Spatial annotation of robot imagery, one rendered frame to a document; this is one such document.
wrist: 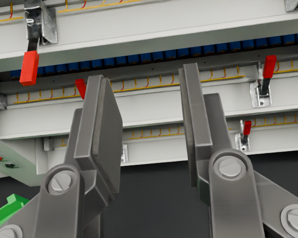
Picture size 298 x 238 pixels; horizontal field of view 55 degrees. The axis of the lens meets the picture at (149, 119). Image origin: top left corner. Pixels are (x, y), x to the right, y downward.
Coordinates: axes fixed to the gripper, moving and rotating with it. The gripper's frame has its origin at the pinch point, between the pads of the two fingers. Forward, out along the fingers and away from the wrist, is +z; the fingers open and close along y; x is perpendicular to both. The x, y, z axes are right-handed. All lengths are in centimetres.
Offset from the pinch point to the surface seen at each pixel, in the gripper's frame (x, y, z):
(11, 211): -55, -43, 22
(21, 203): -52, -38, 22
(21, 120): -25.9, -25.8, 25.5
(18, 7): -5.2, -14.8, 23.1
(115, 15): -7.0, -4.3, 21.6
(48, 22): -6.3, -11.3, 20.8
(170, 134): -42, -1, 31
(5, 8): -5.2, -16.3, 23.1
